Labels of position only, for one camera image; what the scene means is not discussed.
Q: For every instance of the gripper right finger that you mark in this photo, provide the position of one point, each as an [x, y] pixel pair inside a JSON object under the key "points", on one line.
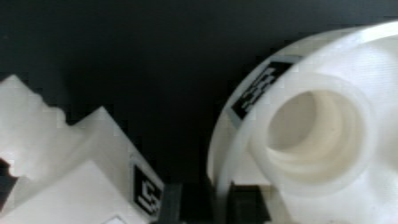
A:
{"points": [[247, 211]]}

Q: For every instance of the white stool leg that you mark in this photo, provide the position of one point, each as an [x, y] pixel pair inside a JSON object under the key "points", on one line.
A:
{"points": [[85, 182]]}

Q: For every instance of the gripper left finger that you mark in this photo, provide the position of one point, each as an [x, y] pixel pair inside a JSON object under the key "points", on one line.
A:
{"points": [[170, 205]]}

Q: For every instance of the white round stool seat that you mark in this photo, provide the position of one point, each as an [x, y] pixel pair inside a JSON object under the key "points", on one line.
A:
{"points": [[305, 133]]}

